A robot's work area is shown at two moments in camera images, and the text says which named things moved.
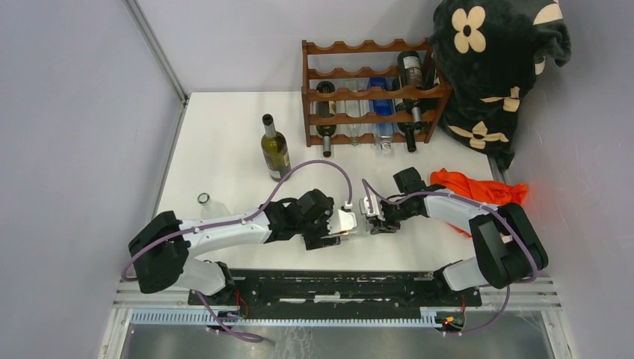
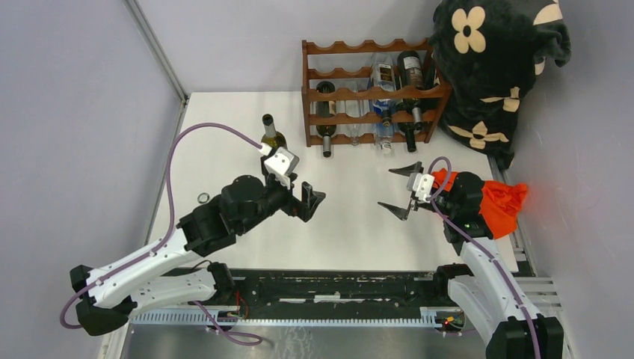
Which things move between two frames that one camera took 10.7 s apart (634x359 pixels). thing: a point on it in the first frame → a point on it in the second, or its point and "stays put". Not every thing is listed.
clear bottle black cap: (315, 242) → (383, 77)
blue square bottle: (383, 132) stays put
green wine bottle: (274, 149) stays put
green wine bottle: (410, 73) stays put
